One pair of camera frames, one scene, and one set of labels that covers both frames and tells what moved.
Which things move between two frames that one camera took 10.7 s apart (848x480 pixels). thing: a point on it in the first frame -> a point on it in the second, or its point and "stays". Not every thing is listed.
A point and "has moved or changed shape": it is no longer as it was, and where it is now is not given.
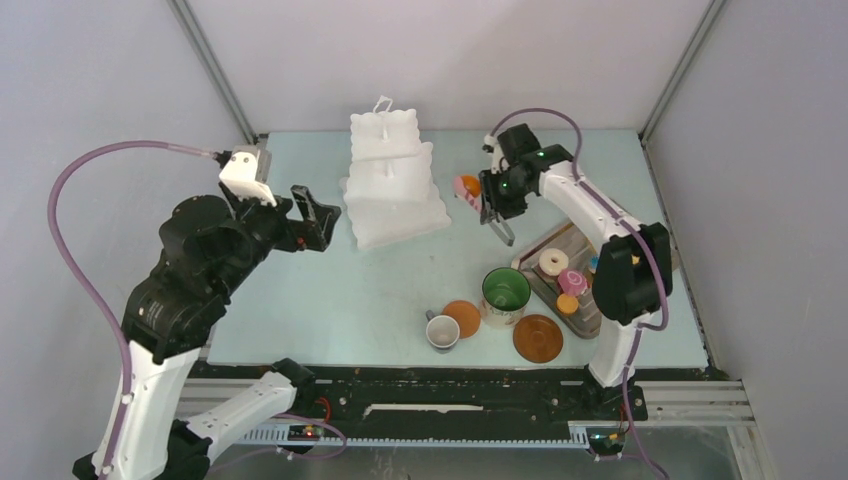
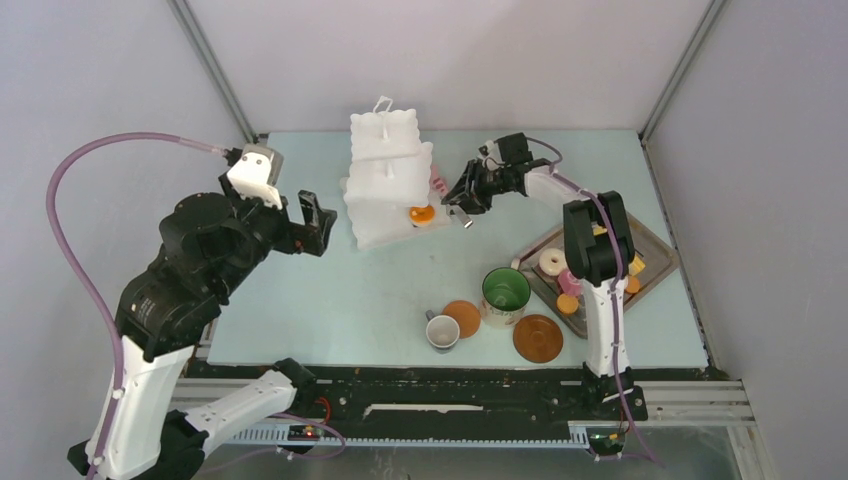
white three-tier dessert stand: [389, 185] stays
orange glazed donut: [472, 185] has moved or changed shape
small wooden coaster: [466, 314] stays
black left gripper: [302, 233] stays
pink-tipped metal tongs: [500, 225] -> [440, 187]
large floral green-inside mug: [503, 299] stays
